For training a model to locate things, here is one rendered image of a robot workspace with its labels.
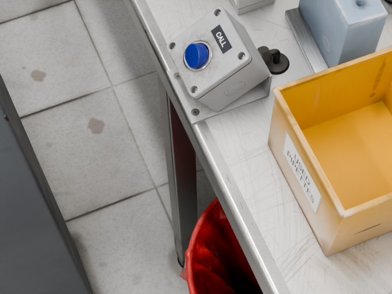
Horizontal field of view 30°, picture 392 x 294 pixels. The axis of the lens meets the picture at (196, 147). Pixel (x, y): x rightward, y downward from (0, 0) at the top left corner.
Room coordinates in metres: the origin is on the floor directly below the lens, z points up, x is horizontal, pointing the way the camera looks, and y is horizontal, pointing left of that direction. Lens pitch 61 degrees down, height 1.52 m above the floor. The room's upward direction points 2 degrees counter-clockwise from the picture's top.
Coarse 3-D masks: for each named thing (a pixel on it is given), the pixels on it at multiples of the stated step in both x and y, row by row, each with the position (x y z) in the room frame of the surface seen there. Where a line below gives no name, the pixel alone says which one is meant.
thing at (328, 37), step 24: (312, 0) 0.49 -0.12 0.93; (336, 0) 0.45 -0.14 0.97; (360, 0) 0.45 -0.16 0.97; (312, 24) 0.48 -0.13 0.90; (336, 24) 0.44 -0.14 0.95; (360, 24) 0.42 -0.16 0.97; (312, 48) 0.46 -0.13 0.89; (336, 48) 0.43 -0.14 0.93; (360, 48) 0.43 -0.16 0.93; (312, 72) 0.43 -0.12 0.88
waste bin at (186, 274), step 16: (208, 208) 0.47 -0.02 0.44; (208, 224) 0.45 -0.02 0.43; (224, 224) 0.46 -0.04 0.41; (192, 240) 0.42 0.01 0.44; (208, 240) 0.43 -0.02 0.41; (224, 240) 0.44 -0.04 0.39; (192, 256) 0.39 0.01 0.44; (208, 256) 0.40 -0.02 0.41; (224, 256) 0.43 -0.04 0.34; (240, 256) 0.43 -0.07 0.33; (192, 272) 0.37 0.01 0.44; (208, 272) 0.38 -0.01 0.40; (224, 272) 0.40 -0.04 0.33; (240, 272) 0.42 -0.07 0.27; (192, 288) 0.34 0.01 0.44; (208, 288) 0.38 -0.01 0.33; (224, 288) 0.38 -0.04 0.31; (240, 288) 0.42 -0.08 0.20; (256, 288) 0.41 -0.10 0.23
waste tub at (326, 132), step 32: (352, 64) 0.38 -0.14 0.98; (384, 64) 0.39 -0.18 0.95; (288, 96) 0.35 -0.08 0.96; (320, 96) 0.37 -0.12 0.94; (352, 96) 0.38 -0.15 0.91; (384, 96) 0.39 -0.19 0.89; (288, 128) 0.32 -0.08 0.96; (320, 128) 0.36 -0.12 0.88; (352, 128) 0.36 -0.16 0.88; (384, 128) 0.36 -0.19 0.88; (288, 160) 0.31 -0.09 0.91; (320, 160) 0.33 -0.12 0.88; (352, 160) 0.33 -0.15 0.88; (384, 160) 0.32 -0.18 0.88; (320, 192) 0.26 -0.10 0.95; (352, 192) 0.29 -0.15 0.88; (384, 192) 0.29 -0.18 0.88; (320, 224) 0.25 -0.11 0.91; (352, 224) 0.23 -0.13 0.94; (384, 224) 0.25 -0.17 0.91
